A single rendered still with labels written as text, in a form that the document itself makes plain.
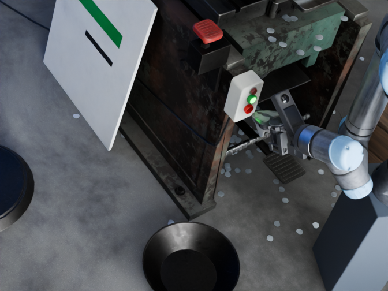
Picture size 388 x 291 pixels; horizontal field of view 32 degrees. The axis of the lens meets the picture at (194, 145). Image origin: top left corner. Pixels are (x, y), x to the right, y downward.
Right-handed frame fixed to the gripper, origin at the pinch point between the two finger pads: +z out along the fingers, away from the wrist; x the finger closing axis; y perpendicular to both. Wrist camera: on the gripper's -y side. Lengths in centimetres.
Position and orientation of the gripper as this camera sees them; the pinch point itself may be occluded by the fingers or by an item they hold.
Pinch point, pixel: (255, 112)
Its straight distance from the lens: 183.8
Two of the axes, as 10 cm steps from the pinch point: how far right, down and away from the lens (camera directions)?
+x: 8.1, -3.6, 4.6
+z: -5.6, -2.7, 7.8
